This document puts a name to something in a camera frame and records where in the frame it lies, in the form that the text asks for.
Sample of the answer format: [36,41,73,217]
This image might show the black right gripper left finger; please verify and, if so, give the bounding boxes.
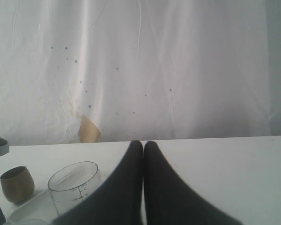
[53,141,143,225]

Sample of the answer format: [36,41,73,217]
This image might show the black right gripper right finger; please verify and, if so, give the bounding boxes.
[144,141,241,225]

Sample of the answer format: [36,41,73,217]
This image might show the brown wooden cup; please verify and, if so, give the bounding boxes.
[0,166,35,204]

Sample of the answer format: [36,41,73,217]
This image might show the clear plastic shaker cup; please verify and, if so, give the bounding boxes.
[47,161,102,216]

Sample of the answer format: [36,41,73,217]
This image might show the white rectangular tray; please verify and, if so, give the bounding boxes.
[7,189,58,225]

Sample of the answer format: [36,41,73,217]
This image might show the white plastic backdrop sheet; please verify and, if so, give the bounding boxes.
[0,0,270,146]

